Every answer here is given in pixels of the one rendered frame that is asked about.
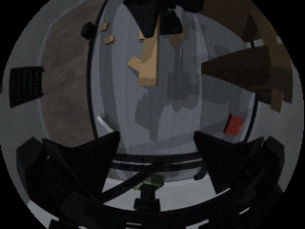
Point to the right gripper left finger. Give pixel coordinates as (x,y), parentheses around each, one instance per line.
(89,163)

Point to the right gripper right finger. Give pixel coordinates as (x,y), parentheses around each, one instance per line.
(223,160)

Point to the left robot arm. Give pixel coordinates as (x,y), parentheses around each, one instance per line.
(188,5)

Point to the dark brown wooden rail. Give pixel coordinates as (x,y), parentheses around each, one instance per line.
(268,37)

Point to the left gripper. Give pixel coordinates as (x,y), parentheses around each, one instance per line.
(145,13)

